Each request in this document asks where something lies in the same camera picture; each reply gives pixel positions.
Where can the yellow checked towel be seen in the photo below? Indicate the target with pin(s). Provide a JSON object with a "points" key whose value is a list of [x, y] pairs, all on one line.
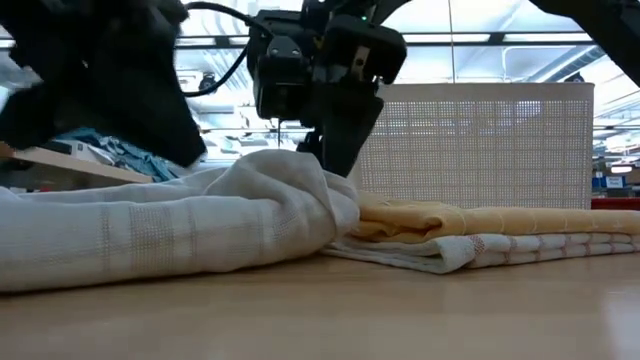
{"points": [[500, 220]]}

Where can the wooden workbench with steel frame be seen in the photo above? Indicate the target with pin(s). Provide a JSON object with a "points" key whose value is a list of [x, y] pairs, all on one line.
{"points": [[75, 167]]}

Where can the white perforated plastic basket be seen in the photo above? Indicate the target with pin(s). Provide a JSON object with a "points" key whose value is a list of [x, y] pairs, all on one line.
{"points": [[480, 150]]}

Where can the black ceiling spotlight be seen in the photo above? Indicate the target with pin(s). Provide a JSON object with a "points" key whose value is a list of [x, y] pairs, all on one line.
{"points": [[207, 81], [575, 78]]}

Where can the white towel with red stripes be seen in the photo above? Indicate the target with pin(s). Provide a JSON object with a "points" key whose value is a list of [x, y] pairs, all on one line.
{"points": [[450, 252]]}

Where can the blue bin with white label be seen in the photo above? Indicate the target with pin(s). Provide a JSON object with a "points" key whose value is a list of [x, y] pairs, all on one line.
{"points": [[612, 181]]}

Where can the cream towel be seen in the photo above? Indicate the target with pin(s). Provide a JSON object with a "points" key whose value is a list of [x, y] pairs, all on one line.
{"points": [[150, 235]]}

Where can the long ceiling light fixture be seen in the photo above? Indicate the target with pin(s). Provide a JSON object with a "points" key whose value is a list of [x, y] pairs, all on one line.
{"points": [[475, 37]]}

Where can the pile of blue clothes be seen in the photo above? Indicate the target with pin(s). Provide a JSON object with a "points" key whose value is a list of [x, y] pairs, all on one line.
{"points": [[145, 162]]}

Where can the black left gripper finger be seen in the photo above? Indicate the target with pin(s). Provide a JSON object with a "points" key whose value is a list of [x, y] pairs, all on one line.
{"points": [[140, 115]]}

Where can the white box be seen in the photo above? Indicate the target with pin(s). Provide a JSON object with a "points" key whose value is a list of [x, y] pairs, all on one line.
{"points": [[82, 150]]}

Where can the red storage bin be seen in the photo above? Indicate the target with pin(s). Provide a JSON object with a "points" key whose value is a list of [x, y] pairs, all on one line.
{"points": [[615, 203]]}

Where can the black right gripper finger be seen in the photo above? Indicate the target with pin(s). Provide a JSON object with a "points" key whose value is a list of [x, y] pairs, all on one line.
{"points": [[312, 144], [350, 125]]}

